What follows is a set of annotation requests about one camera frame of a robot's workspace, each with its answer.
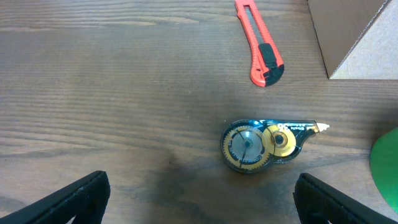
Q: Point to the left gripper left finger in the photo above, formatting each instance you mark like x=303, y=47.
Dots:
x=83, y=201

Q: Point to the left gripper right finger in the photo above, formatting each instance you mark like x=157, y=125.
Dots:
x=318, y=202

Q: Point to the green tape roll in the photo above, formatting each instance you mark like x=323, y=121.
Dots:
x=383, y=165

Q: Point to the orange utility knife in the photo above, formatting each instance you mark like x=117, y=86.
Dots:
x=267, y=66

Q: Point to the correction tape dispenser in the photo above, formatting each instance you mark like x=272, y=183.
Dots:
x=250, y=145

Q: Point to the open cardboard box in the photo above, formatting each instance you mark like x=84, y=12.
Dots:
x=357, y=38

